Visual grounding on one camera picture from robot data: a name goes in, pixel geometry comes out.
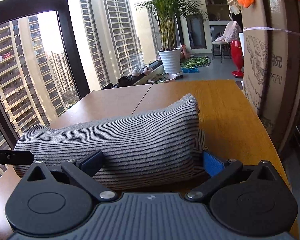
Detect grey striped sweater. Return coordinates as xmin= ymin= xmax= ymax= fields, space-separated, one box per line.
xmin=15 ymin=94 xmax=205 ymax=190

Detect folding chair with pink cloth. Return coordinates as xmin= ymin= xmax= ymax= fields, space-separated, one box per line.
xmin=211 ymin=21 xmax=242 ymax=62

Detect large cardboard box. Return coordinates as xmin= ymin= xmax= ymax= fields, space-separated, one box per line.
xmin=242 ymin=0 xmax=300 ymax=152

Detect black shoe on sill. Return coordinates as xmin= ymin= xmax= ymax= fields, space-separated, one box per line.
xmin=102 ymin=75 xmax=140 ymax=90

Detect green vegetables on floor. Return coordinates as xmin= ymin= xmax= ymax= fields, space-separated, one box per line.
xmin=180 ymin=56 xmax=211 ymax=69

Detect white basin with greens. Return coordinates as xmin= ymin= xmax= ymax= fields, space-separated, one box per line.
xmin=148 ymin=73 xmax=178 ymax=83

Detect white ribbed plant pot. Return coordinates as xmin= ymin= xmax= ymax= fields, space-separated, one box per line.
xmin=158 ymin=49 xmax=183 ymax=76

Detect green palm plant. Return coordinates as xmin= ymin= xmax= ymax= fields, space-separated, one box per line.
xmin=137 ymin=0 xmax=207 ymax=51

